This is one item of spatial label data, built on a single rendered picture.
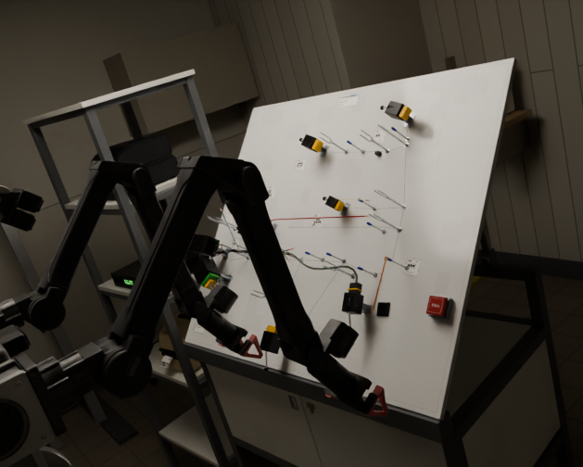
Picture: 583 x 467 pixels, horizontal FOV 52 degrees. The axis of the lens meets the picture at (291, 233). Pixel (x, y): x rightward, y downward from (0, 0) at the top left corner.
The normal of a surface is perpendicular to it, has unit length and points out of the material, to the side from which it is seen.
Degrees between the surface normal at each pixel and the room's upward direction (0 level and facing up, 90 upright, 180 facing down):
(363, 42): 90
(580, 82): 90
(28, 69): 90
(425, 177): 48
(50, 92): 90
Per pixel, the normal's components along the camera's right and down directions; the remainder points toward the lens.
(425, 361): -0.69, -0.32
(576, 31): -0.76, 0.39
